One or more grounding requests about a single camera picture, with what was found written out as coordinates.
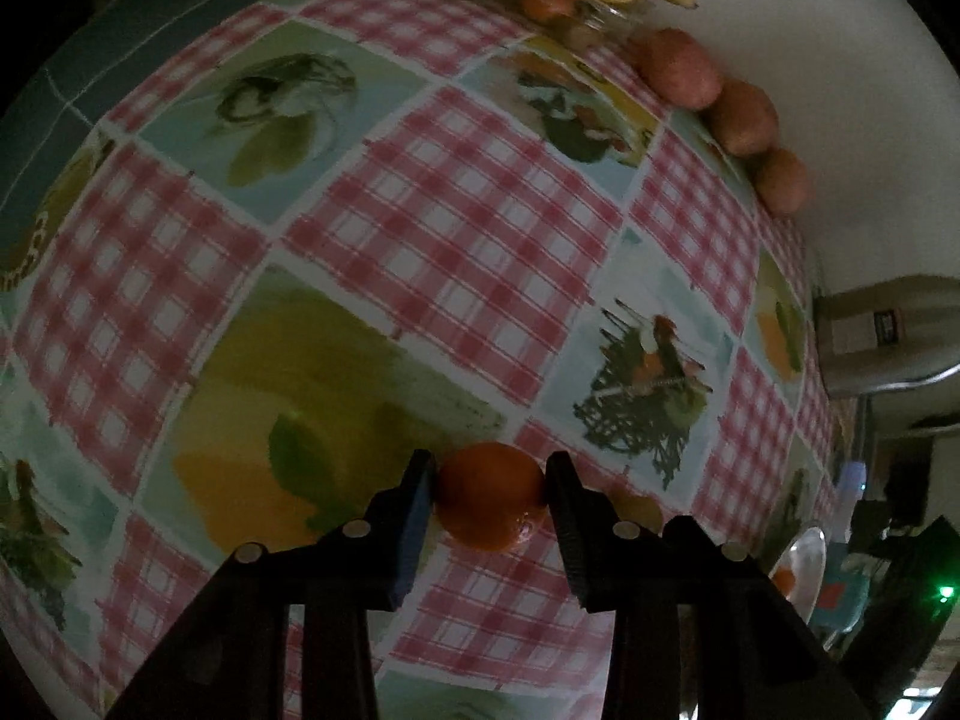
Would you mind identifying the orange tangerine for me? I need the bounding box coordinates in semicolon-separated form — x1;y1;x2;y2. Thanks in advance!
771;566;796;598
434;442;547;553

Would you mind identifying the large stainless steel plate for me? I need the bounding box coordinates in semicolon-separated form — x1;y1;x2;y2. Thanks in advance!
770;525;827;624

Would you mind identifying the teal plastic container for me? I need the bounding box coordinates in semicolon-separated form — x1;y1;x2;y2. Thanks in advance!
811;574;874;634

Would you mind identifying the white power strip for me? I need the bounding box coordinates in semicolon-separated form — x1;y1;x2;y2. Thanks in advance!
836;458;867;502

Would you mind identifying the checkered fruit print tablecloth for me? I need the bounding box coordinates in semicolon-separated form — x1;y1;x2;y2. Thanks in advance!
2;0;836;718

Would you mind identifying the stainless steel thermos kettle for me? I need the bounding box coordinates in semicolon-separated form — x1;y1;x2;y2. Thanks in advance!
814;275;958;400

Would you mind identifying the right red apple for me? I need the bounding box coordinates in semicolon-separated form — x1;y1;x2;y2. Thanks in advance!
754;148;812;218

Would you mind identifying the red apple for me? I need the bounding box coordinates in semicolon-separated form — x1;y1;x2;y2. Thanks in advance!
754;148;812;218
708;78;779;158
635;28;722;110

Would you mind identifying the middle red apple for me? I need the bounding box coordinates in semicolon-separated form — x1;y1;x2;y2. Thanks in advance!
708;78;779;158

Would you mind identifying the left red apple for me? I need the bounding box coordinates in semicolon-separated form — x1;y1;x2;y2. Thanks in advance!
635;28;722;110

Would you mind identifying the clear glass fruit bowl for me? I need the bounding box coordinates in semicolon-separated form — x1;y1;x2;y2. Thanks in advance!
485;0;651;54

